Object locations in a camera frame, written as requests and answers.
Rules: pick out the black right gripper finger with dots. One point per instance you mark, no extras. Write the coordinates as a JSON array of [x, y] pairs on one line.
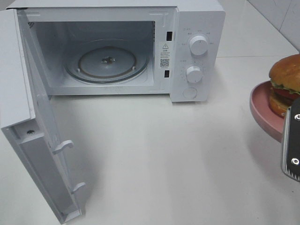
[[291, 142]]

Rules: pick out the pink round plate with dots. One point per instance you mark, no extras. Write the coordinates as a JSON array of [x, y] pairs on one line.
[[270, 122]]

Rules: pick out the burger with lettuce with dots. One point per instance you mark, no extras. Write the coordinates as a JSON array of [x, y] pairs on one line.
[[285, 84]]

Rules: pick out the round white door button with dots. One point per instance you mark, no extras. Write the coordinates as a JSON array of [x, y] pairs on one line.
[[190, 93]]

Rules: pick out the white timer knob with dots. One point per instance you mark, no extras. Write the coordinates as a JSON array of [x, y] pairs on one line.
[[194, 74]]

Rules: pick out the white microwave door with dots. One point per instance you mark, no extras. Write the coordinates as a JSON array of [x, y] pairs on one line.
[[27, 119]]

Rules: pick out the upper white power knob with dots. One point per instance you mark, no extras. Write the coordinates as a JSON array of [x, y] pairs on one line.
[[198, 44]]

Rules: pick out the white microwave oven body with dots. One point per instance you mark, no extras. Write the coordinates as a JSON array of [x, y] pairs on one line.
[[58, 25]]

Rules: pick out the white warning label sticker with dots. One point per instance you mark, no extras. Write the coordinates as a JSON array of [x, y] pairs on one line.
[[164, 55]]

